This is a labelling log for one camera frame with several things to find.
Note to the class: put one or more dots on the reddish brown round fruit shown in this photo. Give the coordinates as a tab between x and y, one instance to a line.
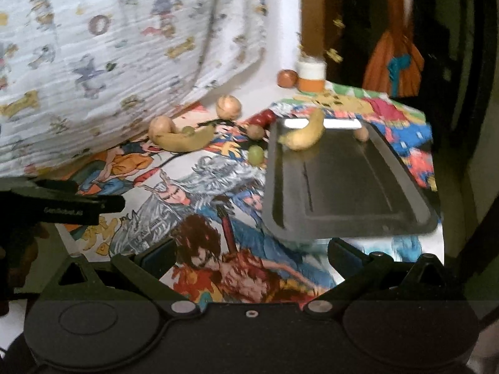
287	78

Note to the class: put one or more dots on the small tan round fruit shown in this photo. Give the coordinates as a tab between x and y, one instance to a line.
361	134

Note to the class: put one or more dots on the black baking tray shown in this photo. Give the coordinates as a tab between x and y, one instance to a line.
347	187

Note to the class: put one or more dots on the orange hanging garment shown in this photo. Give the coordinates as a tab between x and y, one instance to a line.
393	54

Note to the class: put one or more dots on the small brown round fruit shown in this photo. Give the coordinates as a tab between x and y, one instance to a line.
257	131

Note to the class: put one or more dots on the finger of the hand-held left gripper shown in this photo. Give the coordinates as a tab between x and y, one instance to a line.
50	185
105	204

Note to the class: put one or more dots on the white cartoon printed blanket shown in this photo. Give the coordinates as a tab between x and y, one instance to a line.
97	54

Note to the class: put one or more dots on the dark floral curtain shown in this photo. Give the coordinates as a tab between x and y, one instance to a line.
345	15

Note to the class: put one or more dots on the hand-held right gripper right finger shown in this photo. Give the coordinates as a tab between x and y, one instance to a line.
344	258

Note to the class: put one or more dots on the yellow banana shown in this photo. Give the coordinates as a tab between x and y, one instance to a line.
304	136
183	140

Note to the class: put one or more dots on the white and orange jar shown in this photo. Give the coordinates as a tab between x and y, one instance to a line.
310	76

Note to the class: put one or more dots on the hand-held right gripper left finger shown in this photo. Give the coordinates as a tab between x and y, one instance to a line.
156	258

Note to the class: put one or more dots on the colourful comic printed cloth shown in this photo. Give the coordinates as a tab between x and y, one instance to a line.
210	218

